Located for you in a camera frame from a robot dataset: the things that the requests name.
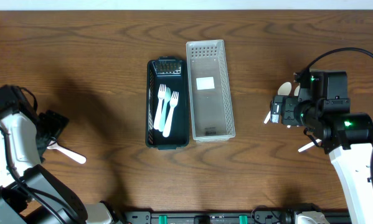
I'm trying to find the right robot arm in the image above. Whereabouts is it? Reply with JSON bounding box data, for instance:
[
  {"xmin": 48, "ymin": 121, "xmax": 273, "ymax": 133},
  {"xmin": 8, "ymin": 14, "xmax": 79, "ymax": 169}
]
[{"xmin": 270, "ymin": 70, "xmax": 373, "ymax": 223}]

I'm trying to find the white spoon of four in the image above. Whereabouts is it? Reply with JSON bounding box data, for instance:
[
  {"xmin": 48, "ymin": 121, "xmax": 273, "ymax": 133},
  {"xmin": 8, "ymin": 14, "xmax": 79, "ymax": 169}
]
[
  {"xmin": 298, "ymin": 139, "xmax": 321, "ymax": 152},
  {"xmin": 263, "ymin": 82, "xmax": 292, "ymax": 124},
  {"xmin": 294, "ymin": 85, "xmax": 300, "ymax": 96}
]

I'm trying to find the white plastic spoon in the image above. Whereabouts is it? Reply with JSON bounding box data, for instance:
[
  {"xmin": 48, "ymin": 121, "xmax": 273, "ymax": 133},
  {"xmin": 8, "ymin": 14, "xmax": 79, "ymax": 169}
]
[{"xmin": 47, "ymin": 141, "xmax": 87, "ymax": 164}]

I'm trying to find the clear plastic basket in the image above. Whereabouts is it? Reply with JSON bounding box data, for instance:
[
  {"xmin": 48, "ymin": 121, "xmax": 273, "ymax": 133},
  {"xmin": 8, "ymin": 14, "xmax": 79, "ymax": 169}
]
[{"xmin": 186, "ymin": 40, "xmax": 235, "ymax": 142}]

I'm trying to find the white plastic fork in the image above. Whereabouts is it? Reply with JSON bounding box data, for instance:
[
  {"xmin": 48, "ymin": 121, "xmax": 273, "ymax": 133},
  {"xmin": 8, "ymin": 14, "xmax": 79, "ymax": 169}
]
[
  {"xmin": 153, "ymin": 84, "xmax": 166, "ymax": 129},
  {"xmin": 163, "ymin": 91, "xmax": 179, "ymax": 138}
]

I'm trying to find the white spoon leftmost of four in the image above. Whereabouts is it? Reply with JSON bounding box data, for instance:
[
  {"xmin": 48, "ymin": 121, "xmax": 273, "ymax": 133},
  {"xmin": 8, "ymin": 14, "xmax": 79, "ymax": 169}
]
[{"xmin": 263, "ymin": 82, "xmax": 292, "ymax": 124}]

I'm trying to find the dark green plastic basket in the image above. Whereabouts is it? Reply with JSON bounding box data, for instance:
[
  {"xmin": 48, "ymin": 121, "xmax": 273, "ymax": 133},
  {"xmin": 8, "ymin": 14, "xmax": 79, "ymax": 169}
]
[{"xmin": 145, "ymin": 57, "xmax": 189, "ymax": 150}]

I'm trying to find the black mounting rail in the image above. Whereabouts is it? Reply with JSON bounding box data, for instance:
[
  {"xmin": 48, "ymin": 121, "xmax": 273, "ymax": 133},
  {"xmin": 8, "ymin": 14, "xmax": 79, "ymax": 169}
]
[{"xmin": 122, "ymin": 203, "xmax": 352, "ymax": 224}]

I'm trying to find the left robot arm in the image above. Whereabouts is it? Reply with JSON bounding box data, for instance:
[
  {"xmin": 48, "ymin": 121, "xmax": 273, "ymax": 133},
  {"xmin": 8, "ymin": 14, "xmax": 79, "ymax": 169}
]
[{"xmin": 0, "ymin": 85, "xmax": 119, "ymax": 224}]

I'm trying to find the pale green plastic fork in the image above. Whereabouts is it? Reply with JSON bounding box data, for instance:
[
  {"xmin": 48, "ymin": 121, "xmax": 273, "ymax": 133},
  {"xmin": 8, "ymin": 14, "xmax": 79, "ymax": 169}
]
[{"xmin": 159, "ymin": 87, "xmax": 171, "ymax": 132}]

